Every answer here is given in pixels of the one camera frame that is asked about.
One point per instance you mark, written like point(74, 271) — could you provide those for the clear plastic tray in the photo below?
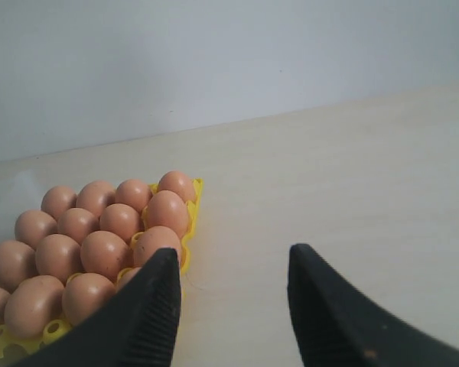
point(17, 194)

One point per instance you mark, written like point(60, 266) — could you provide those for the yellow plastic egg tray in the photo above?
point(56, 329)

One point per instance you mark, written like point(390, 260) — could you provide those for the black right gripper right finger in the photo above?
point(337, 325)

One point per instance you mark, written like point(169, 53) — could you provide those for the brown egg slot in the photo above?
point(58, 200)
point(96, 196)
point(134, 193)

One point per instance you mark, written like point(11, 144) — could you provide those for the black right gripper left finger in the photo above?
point(137, 327)

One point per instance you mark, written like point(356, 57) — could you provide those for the brown egg lone front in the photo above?
point(77, 223)

